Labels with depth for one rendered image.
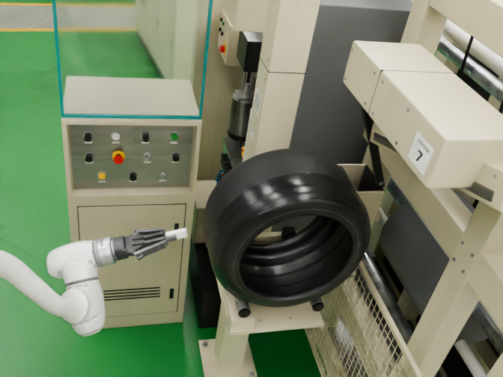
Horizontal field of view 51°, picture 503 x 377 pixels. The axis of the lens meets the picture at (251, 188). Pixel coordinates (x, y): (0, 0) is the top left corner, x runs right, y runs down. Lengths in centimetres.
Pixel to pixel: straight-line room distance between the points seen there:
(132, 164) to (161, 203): 22
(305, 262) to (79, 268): 86
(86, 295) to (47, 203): 216
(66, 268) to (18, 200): 216
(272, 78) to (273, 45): 12
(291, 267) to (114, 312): 115
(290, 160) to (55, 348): 174
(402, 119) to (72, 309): 108
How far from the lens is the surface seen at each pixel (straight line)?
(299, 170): 168
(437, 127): 138
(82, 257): 174
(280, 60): 177
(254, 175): 169
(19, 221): 370
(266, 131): 188
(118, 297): 283
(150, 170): 237
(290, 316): 208
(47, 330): 305
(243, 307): 192
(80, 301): 170
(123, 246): 173
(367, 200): 214
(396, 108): 153
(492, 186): 142
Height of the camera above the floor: 236
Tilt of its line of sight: 36 degrees down
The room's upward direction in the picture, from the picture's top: 10 degrees clockwise
